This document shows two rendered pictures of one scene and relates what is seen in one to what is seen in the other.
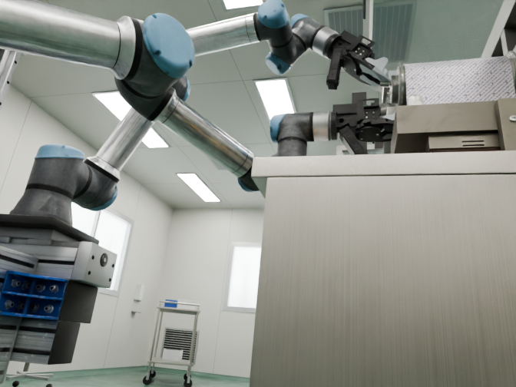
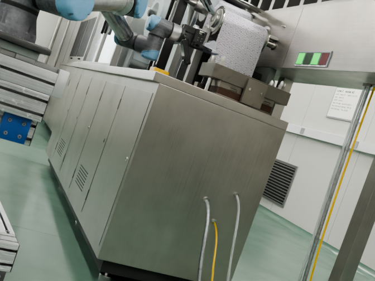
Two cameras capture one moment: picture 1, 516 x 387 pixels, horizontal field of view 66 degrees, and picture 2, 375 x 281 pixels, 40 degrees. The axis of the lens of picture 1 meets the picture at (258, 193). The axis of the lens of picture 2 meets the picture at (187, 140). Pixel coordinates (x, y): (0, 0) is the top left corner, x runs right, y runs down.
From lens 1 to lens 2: 1.61 m
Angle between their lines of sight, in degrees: 43
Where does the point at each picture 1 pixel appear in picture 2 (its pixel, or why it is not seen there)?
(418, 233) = (203, 124)
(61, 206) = not seen: hidden behind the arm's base
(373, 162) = (200, 92)
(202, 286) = not seen: outside the picture
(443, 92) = (234, 39)
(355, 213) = (187, 110)
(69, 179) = not seen: hidden behind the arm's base
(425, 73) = (231, 24)
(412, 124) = (217, 74)
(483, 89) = (249, 45)
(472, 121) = (238, 82)
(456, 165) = (225, 103)
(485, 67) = (256, 34)
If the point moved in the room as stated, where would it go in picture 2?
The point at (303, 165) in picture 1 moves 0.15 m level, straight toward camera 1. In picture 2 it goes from (175, 83) to (192, 87)
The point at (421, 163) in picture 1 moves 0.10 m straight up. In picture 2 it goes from (215, 98) to (223, 76)
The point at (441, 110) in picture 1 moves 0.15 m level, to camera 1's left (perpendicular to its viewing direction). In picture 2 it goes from (230, 72) to (204, 61)
